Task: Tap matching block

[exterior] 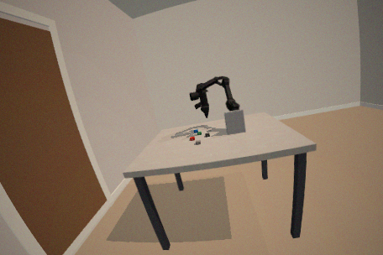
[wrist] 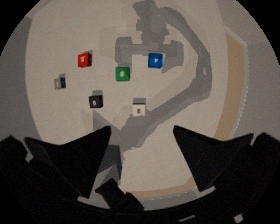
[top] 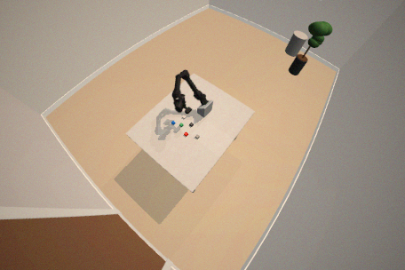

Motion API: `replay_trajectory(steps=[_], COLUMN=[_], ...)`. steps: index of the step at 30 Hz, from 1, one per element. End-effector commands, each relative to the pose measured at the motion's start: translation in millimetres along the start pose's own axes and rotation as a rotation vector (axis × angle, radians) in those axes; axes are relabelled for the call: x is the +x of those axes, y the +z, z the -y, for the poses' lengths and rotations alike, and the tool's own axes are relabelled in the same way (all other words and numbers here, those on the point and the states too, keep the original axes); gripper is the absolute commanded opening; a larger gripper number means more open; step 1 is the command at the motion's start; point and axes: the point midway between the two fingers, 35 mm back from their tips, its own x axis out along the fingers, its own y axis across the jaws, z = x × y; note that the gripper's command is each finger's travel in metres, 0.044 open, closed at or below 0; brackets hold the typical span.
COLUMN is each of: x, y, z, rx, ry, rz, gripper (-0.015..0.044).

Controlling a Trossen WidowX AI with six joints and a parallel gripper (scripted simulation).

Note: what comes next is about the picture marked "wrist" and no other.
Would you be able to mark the blue digit block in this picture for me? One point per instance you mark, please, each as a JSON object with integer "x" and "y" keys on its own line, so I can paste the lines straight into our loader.
{"x": 155, "y": 60}

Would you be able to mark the red block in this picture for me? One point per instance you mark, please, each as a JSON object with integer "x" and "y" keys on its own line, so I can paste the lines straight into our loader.
{"x": 84, "y": 60}

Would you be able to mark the green block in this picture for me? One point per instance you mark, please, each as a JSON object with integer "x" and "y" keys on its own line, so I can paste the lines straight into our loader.
{"x": 122, "y": 73}

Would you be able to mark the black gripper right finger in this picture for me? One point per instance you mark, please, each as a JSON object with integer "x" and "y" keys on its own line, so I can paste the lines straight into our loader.
{"x": 207, "y": 157}

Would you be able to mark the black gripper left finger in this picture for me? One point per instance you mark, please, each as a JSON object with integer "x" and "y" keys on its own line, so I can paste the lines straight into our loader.
{"x": 77, "y": 161}

